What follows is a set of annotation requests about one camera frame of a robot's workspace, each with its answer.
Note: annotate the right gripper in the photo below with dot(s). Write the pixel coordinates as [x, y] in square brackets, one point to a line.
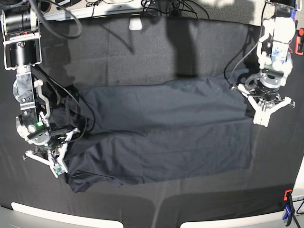
[46, 141]

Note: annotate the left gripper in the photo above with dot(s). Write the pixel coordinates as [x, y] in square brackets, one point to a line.
[264, 89]

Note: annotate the dark navy t-shirt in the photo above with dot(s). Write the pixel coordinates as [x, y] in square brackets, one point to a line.
[145, 134]

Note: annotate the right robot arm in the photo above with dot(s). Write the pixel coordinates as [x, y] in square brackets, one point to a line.
[22, 51]

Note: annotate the orange clamp far right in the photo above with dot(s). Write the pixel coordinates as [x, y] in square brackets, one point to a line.
[299, 42]

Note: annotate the black table cover cloth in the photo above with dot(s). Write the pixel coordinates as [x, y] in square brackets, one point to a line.
[108, 53]

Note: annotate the blue orange clamp near right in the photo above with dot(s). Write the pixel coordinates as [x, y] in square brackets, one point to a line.
[289, 209]

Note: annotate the white tab at table edge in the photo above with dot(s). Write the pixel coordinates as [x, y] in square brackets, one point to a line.
[135, 23]

